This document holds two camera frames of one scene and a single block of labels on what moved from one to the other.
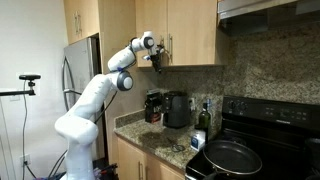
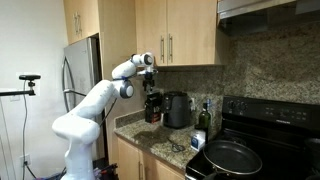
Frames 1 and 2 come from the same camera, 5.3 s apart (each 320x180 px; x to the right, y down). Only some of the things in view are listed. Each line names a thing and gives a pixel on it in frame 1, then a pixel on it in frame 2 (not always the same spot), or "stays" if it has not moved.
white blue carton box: [198, 139] stays
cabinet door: [152, 16] stays
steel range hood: [242, 17] stays
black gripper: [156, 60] → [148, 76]
